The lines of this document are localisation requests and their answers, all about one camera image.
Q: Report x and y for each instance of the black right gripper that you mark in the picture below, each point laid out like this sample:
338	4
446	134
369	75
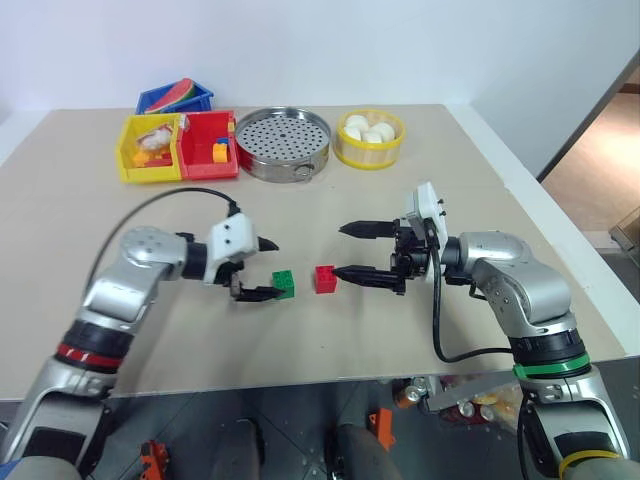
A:
412	252

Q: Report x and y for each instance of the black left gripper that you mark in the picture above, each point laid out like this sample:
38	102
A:
231	276

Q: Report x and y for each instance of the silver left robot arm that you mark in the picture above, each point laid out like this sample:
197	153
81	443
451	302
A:
125	280

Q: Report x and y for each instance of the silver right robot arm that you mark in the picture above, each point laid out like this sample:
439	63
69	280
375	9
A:
520	285

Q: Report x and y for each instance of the green toy brick cube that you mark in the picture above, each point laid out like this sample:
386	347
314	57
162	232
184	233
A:
285	282

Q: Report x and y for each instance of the red toy brick cube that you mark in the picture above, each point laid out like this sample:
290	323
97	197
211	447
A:
326	281

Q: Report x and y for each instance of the yellow rimmed round basket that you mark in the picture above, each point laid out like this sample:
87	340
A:
367	155

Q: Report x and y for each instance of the white toy bun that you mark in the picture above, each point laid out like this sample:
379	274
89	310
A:
353	133
386	131
358	121
372	136

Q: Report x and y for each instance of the yellow toy brick cube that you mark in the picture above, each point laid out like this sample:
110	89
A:
220	154

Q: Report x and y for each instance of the perforated steel steamer tray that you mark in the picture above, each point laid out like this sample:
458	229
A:
282	137

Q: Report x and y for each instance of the blue toy brick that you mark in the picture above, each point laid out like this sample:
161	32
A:
223	141

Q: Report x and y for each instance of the red plastic bin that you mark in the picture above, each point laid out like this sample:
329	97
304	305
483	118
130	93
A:
200	150

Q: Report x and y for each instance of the orange drink can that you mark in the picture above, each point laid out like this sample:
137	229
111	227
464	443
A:
407	395

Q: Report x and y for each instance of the yellow plastic bin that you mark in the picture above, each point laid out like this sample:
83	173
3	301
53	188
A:
150	172

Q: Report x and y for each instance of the yellow orange toy pieces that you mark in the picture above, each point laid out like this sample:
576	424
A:
147	159

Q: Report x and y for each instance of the white fluffy toy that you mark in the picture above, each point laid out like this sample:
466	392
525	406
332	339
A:
156	139

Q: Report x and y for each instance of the orange plastic clamp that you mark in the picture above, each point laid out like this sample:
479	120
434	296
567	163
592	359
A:
384	427

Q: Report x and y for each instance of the blue plastic bin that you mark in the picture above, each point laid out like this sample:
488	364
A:
200	102

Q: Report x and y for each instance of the toy watermelon slice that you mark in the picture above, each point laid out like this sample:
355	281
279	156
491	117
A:
172	95

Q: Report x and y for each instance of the yellow snack bag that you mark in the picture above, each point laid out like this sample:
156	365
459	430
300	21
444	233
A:
500	402

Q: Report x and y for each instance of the orange black tool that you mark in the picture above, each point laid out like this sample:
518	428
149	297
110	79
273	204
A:
154	457

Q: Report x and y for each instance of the brown box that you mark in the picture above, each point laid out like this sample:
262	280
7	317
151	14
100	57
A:
627	227

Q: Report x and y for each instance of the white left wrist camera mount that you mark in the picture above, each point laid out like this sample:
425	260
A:
232	240

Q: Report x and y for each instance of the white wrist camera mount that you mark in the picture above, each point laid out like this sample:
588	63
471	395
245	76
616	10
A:
425	202
232	240

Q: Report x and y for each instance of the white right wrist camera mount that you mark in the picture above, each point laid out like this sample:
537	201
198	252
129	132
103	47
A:
425	202

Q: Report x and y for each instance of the grey metal bracket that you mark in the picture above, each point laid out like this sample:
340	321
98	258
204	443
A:
465	392

